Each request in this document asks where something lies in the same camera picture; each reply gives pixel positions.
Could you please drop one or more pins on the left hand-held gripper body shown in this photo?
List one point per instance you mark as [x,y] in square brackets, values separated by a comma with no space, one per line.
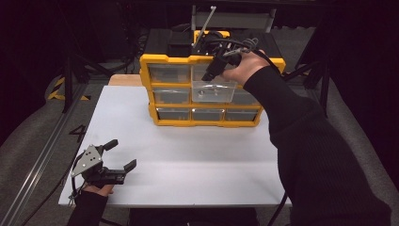
[87,160]

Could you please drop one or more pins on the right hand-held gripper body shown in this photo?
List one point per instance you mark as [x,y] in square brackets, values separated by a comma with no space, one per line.
[216,47]

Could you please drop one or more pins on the clear plastic pulled-out drawer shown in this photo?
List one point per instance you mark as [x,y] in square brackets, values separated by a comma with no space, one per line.
[213,95]

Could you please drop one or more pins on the person's left hand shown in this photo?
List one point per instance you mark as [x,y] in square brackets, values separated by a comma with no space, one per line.
[100,189]

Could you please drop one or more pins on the person's right hand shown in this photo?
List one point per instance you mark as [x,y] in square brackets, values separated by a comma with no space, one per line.
[247,67]

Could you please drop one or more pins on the set of closed clear drawers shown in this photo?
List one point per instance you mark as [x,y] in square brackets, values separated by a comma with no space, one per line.
[171,73]

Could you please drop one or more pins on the yellow and black organizer cabinet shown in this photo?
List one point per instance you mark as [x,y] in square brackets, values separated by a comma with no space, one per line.
[169,59]

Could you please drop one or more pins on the wooden board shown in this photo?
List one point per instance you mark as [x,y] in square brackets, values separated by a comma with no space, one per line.
[125,80]

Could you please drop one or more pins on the yellow and black floor tape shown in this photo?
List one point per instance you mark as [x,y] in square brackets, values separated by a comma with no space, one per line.
[58,91]

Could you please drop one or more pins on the black metal stand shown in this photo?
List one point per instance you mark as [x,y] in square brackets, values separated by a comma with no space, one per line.
[67,81]
[323,84]

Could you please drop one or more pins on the grey metal frame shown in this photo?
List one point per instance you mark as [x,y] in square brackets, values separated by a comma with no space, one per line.
[244,19]

